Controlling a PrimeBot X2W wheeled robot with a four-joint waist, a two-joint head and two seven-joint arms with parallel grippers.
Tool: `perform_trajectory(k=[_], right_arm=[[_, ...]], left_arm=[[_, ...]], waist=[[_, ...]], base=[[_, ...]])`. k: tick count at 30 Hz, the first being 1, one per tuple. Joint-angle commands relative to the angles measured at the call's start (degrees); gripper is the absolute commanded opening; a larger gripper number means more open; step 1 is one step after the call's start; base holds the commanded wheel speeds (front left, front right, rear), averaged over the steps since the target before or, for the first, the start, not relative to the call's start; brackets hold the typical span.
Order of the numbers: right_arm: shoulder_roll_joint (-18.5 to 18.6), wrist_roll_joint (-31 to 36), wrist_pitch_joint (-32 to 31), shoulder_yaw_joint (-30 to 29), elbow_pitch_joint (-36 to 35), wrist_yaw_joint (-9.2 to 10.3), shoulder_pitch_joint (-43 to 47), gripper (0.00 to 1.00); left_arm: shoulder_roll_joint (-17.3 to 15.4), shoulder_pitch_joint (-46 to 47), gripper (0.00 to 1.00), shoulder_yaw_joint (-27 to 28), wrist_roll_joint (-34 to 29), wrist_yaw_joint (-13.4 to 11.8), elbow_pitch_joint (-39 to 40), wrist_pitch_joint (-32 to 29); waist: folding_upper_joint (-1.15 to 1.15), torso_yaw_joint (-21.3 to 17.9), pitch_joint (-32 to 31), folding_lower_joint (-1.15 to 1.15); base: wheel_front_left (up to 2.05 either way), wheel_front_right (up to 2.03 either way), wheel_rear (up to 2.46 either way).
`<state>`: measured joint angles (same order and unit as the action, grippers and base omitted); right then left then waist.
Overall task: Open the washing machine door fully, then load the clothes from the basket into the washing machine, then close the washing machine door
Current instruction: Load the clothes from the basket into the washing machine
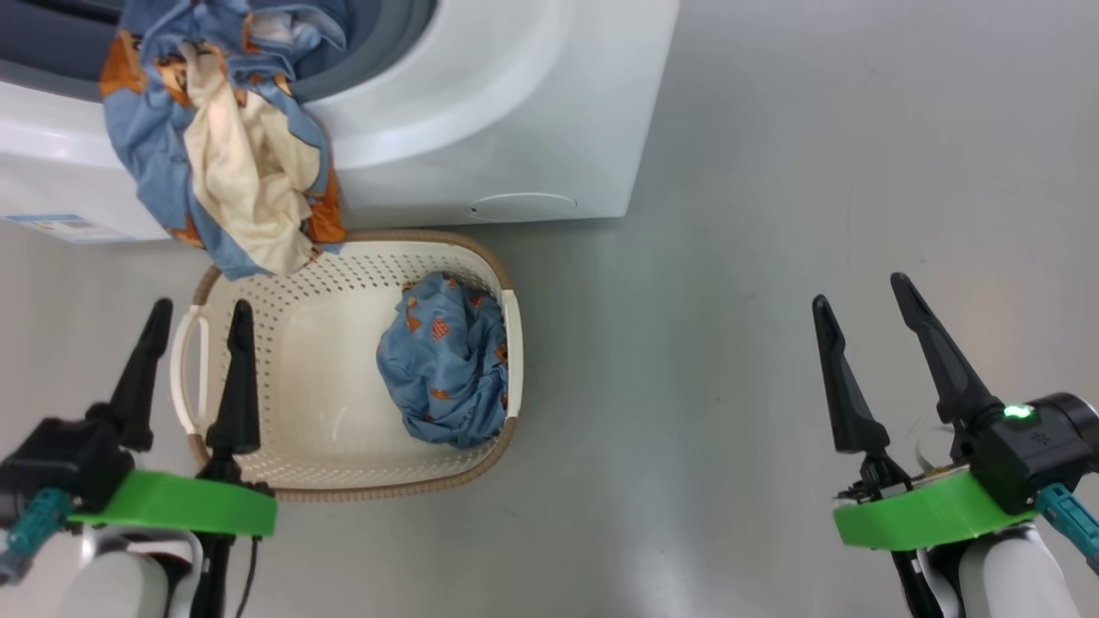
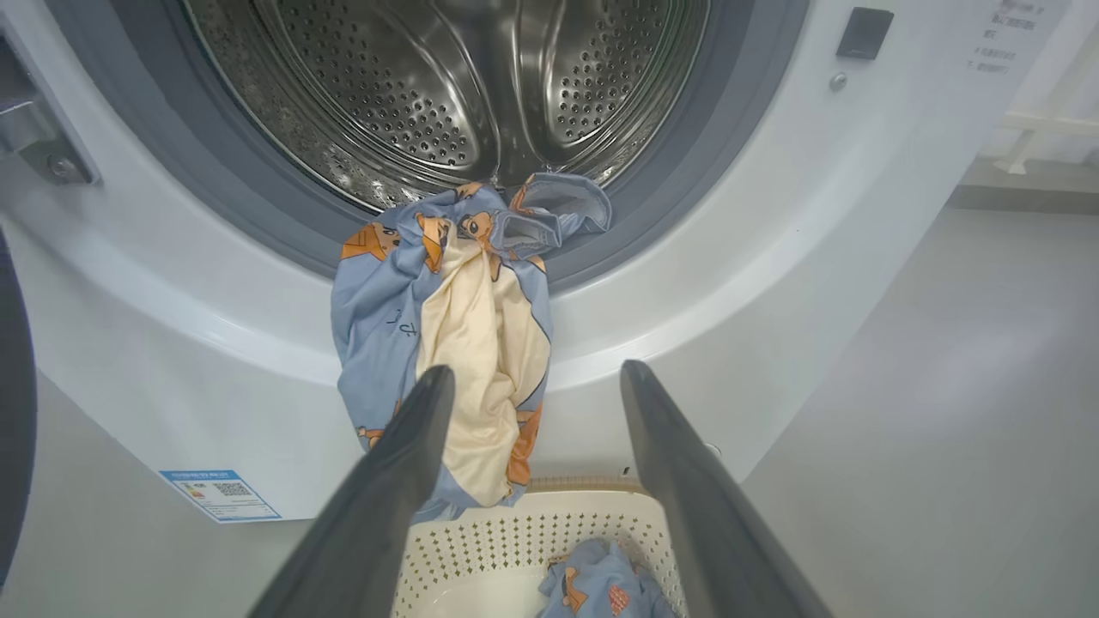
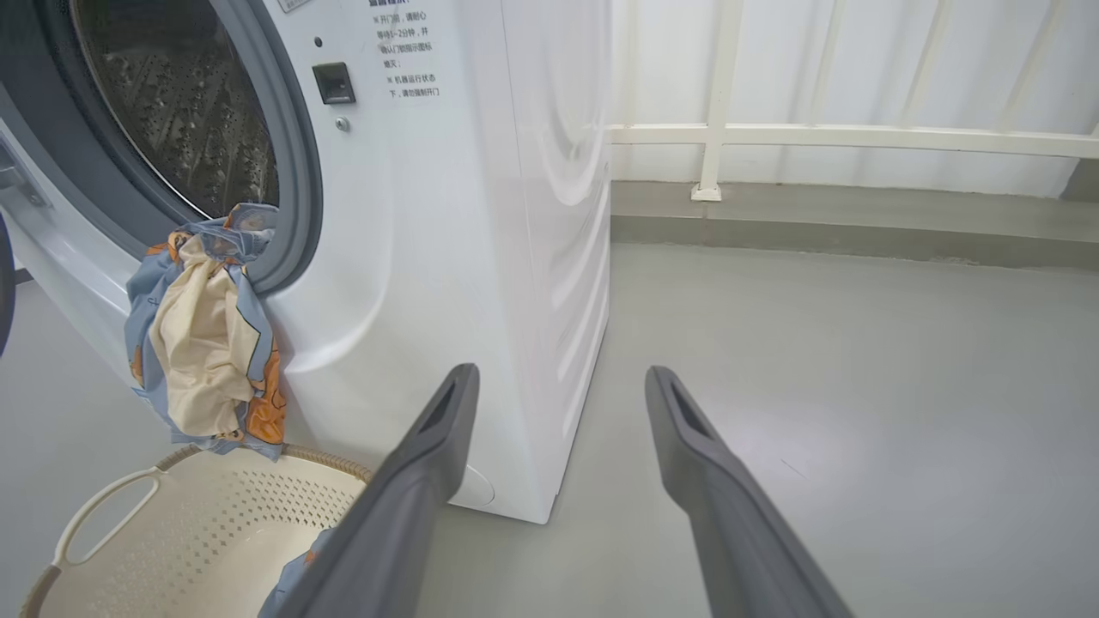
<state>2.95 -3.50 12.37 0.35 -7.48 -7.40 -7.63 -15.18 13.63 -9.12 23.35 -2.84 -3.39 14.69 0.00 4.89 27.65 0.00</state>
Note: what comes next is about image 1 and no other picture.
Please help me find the right black cable teal connector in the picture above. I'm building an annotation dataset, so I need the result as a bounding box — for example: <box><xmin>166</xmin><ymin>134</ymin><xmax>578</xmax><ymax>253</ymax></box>
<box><xmin>1035</xmin><ymin>482</ymin><xmax>1099</xmax><ymax>576</ymax></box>

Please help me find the blue energy label sticker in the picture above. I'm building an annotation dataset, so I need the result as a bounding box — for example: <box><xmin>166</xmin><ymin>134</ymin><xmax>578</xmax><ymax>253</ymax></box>
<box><xmin>0</xmin><ymin>215</ymin><xmax>138</xmax><ymax>245</ymax></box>

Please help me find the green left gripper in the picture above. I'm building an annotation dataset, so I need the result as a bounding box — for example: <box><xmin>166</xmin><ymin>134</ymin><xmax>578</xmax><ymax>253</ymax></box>
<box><xmin>69</xmin><ymin>298</ymin><xmax>278</xmax><ymax>539</ymax></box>

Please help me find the cream perforated plastic laundry basket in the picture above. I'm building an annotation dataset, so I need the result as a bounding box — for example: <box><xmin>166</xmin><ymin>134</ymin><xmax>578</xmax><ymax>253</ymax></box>
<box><xmin>169</xmin><ymin>229</ymin><xmax>525</xmax><ymax>503</ymax></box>

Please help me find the blue garment with cream lining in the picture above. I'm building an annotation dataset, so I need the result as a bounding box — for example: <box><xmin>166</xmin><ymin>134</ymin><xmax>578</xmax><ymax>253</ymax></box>
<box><xmin>99</xmin><ymin>0</ymin><xmax>349</xmax><ymax>282</ymax></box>

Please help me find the round white drain filter cover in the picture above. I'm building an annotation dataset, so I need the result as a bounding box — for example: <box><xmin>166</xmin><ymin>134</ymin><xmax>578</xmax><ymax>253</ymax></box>
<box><xmin>468</xmin><ymin>192</ymin><xmax>579</xmax><ymax>222</ymax></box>

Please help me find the white front-load washing machine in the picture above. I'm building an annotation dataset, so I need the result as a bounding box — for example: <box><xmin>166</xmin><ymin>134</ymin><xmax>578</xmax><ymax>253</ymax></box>
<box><xmin>0</xmin><ymin>0</ymin><xmax>681</xmax><ymax>244</ymax></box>

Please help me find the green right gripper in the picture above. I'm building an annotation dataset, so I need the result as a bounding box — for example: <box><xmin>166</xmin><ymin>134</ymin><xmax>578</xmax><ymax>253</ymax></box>
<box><xmin>811</xmin><ymin>272</ymin><xmax>1040</xmax><ymax>552</ymax></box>

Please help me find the blue garment with orange print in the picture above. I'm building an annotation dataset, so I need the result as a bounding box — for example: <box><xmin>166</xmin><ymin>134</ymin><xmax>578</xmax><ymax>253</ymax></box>
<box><xmin>376</xmin><ymin>272</ymin><xmax>509</xmax><ymax>449</ymax></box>

